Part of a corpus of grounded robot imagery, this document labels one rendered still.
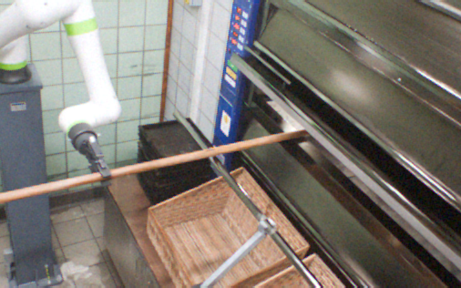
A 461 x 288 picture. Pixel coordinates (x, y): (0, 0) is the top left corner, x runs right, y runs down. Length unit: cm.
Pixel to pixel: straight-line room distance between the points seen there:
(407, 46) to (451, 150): 32
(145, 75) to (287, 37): 126
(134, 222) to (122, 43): 103
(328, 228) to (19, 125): 135
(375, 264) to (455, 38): 82
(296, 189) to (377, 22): 80
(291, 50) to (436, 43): 65
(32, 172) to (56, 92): 63
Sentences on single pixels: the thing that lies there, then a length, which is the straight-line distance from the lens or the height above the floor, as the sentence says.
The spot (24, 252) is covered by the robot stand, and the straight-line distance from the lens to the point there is 285.
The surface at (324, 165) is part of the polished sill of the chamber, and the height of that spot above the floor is 118.
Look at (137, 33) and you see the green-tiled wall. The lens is 297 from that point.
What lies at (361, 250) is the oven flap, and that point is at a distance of 194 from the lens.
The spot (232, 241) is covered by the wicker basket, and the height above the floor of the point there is 59.
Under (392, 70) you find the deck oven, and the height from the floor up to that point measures 167.
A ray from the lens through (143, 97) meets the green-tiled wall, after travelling 318.
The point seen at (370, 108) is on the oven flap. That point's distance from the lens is 174.
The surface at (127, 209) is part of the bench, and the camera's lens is 255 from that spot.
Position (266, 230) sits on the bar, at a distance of 168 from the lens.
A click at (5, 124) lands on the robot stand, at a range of 236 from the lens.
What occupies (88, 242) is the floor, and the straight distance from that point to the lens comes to 321.
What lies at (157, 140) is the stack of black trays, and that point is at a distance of 246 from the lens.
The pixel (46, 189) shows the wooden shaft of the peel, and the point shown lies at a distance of 171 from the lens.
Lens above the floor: 229
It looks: 34 degrees down
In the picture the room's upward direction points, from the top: 10 degrees clockwise
